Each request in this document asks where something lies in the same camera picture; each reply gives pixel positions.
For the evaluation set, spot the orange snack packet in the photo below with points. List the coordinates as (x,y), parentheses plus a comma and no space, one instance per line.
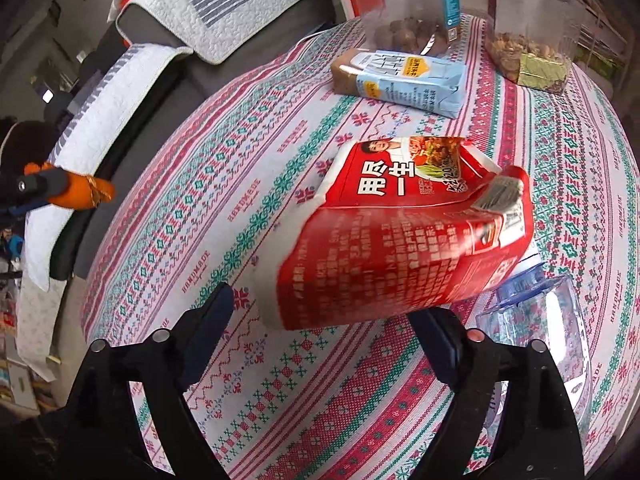
(82,192)

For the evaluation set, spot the striped quilted sofa cover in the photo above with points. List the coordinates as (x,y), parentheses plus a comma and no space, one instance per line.
(100,110)
(225,5)

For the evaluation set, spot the red food packet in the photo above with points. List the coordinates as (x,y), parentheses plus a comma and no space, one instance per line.
(400,240)

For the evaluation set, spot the clear plastic bottle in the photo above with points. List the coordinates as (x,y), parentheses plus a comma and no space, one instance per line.
(545,340)

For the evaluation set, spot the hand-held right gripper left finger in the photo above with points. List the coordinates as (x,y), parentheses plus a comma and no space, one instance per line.
(212,312)

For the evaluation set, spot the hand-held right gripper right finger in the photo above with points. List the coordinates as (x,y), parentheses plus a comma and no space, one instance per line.
(447,347)

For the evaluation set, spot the patterned knit tablecloth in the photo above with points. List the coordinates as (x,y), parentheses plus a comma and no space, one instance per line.
(225,170)

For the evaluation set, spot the clear jar with brown nuts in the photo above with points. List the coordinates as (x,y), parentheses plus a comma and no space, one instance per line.
(410,20)

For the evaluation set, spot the light blue drink carton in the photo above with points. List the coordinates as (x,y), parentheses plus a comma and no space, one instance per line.
(405,82)

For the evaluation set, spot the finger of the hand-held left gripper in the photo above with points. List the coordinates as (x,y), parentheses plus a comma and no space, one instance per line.
(40,187)

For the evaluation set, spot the grey sofa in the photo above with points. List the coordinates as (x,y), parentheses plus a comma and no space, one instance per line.
(200,80)

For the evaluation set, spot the clear jar with mixed nuts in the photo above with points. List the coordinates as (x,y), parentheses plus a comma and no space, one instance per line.
(535,45)

